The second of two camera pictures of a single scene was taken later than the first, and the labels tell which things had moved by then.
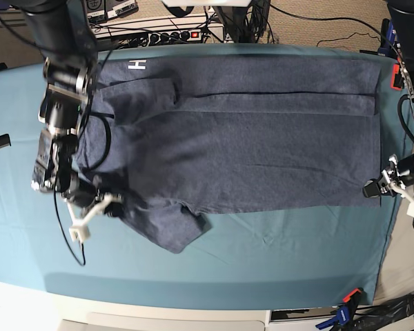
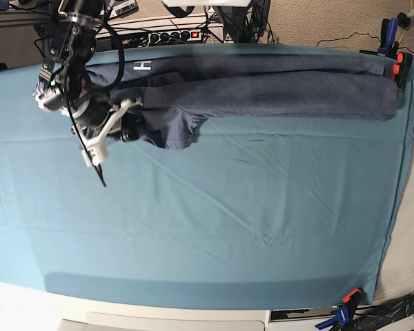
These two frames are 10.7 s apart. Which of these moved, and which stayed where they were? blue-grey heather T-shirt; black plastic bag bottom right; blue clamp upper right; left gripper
Moved: left gripper; blue-grey heather T-shirt
Stayed: blue clamp upper right; black plastic bag bottom right
